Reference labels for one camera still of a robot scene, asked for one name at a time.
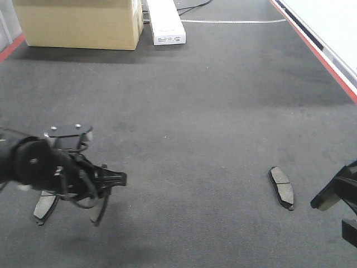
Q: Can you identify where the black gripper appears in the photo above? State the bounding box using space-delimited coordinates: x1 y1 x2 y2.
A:
15 124 127 208

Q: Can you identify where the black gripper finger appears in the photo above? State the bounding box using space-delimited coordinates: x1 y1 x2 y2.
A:
310 160 356 214
341 219 357 247

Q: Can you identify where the second-left grey brake pad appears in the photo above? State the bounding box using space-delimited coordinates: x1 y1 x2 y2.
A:
89 190 111 227

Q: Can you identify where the dark conveyor belt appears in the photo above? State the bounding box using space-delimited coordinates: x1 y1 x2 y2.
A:
0 0 357 268

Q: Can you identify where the large cardboard box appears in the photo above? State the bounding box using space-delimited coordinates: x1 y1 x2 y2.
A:
12 1 143 50

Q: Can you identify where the long white box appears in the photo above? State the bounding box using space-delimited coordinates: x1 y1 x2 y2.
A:
147 0 186 46

